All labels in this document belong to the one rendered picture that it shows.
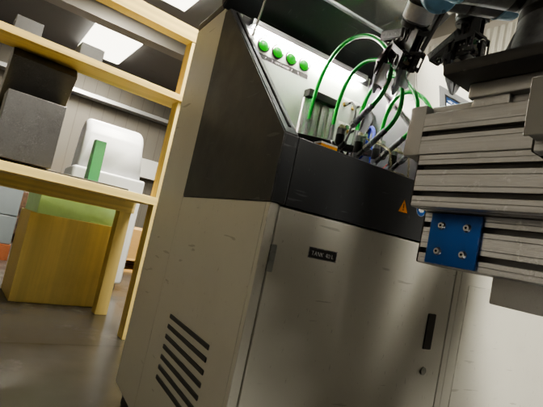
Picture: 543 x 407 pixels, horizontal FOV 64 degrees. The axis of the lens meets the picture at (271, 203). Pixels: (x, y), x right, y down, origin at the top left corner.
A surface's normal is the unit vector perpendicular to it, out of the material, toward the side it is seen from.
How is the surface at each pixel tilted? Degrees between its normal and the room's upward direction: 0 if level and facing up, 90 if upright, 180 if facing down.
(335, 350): 90
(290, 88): 90
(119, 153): 72
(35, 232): 90
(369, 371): 90
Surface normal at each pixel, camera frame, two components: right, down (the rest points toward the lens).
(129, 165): 0.55, -0.27
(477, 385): 0.51, 0.04
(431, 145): -0.80, -0.22
